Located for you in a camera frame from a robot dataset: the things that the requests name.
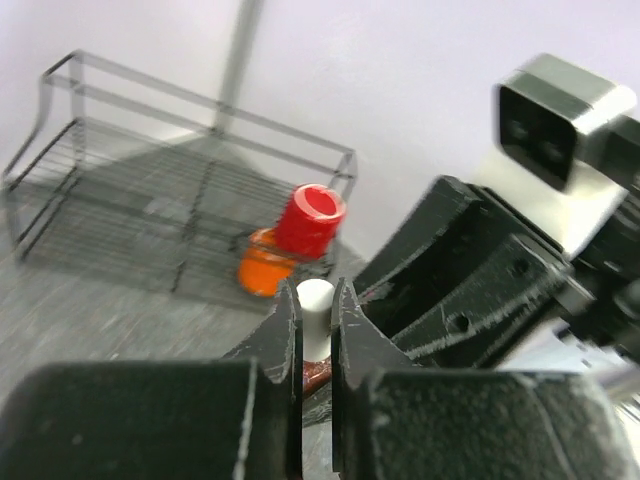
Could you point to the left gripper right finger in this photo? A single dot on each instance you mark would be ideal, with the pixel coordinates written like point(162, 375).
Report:
point(392, 419)

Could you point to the black wire rack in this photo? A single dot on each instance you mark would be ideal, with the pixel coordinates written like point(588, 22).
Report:
point(130, 178)

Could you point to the glitter red nail polish bottle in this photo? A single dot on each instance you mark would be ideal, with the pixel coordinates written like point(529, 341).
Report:
point(315, 375)

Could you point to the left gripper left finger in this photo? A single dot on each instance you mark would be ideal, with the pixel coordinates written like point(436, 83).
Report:
point(236, 417)

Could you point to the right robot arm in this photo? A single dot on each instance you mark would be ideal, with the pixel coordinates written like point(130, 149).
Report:
point(552, 347)

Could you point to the orange cup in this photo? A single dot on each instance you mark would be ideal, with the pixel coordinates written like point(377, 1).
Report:
point(263, 267)

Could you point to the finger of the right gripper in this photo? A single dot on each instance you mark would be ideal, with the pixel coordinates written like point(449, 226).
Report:
point(482, 320)
point(449, 239)

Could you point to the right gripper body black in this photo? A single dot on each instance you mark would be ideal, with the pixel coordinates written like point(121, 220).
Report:
point(585, 301)

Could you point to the red mug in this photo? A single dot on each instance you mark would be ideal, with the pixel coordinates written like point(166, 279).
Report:
point(310, 220)

